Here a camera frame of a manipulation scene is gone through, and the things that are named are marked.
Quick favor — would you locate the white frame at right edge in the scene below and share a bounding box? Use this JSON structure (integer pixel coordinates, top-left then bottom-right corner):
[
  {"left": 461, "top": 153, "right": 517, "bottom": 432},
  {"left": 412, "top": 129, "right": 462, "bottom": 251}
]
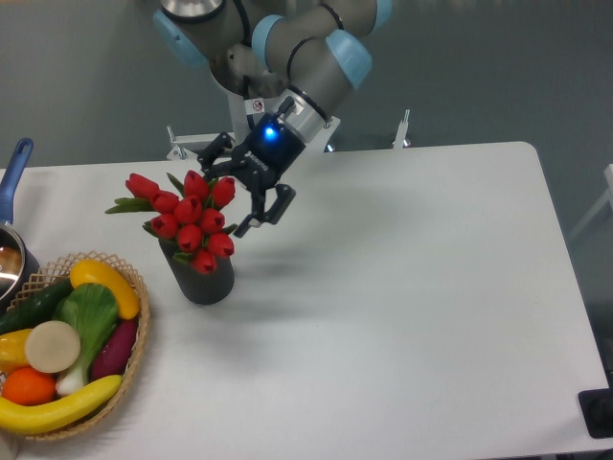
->
[{"left": 569, "top": 164, "right": 612, "bottom": 243}]

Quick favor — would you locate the blue handled saucepan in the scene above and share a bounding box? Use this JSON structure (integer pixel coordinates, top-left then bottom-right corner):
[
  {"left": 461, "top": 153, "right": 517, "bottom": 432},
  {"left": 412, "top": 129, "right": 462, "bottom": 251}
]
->
[{"left": 1, "top": 138, "right": 39, "bottom": 313}]

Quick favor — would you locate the red tulip bouquet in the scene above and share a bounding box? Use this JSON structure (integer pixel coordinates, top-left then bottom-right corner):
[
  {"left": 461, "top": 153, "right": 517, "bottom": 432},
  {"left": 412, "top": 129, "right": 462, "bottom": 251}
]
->
[{"left": 106, "top": 170, "right": 236, "bottom": 275}]

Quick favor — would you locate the yellow pepper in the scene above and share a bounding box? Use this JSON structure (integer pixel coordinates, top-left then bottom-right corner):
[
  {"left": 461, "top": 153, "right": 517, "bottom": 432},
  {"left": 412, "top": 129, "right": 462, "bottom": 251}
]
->
[{"left": 0, "top": 329, "right": 32, "bottom": 375}]

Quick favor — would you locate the black box at table edge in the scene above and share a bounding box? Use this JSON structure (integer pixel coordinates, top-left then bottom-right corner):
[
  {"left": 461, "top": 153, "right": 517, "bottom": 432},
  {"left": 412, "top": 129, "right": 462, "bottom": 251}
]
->
[{"left": 578, "top": 388, "right": 612, "bottom": 439}]

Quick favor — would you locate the yellow banana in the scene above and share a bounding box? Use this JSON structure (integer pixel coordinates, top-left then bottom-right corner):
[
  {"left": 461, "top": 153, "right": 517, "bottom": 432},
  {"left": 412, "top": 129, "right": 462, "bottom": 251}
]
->
[{"left": 1, "top": 375, "right": 123, "bottom": 435}]

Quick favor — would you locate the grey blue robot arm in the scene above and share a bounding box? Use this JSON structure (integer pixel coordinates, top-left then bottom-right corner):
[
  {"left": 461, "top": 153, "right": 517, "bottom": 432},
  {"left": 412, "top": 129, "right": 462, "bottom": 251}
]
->
[{"left": 153, "top": 1, "right": 393, "bottom": 238}]

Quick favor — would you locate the beige round disc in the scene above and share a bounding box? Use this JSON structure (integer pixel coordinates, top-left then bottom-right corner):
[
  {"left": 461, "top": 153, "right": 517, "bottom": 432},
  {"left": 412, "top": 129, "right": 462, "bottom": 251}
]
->
[{"left": 25, "top": 321, "right": 80, "bottom": 374}]

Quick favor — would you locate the green bok choy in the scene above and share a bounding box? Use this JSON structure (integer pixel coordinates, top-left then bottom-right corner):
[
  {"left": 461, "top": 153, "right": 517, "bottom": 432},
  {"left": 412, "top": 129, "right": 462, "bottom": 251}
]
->
[{"left": 53, "top": 284, "right": 118, "bottom": 397}]

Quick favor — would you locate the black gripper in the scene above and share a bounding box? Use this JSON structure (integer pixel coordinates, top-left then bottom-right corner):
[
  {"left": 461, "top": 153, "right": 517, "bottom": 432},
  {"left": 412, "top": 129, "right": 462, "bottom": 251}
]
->
[{"left": 196, "top": 121, "right": 306, "bottom": 240}]

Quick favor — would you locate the green cucumber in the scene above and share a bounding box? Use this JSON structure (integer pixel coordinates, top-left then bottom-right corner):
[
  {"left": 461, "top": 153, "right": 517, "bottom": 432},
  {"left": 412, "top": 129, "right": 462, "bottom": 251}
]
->
[{"left": 1, "top": 279, "right": 73, "bottom": 334}]

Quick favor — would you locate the orange fruit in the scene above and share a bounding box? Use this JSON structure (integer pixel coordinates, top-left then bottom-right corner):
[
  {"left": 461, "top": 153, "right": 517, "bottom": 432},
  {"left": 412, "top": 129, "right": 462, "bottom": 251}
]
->
[{"left": 2, "top": 367, "right": 56, "bottom": 406}]

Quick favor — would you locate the purple sweet potato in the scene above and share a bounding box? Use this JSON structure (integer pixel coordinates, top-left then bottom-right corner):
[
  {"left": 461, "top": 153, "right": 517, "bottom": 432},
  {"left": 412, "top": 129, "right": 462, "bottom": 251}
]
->
[{"left": 90, "top": 320, "right": 138, "bottom": 380}]

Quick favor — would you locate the woven wicker basket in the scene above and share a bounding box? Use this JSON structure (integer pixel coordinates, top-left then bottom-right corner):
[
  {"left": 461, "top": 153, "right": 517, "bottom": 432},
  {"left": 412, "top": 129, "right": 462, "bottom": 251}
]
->
[{"left": 9, "top": 251, "right": 150, "bottom": 441}]

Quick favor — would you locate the dark grey ribbed vase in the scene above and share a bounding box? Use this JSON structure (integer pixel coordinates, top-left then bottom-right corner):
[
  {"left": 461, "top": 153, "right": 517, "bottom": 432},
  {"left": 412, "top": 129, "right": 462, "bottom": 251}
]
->
[{"left": 158, "top": 241, "right": 235, "bottom": 306}]

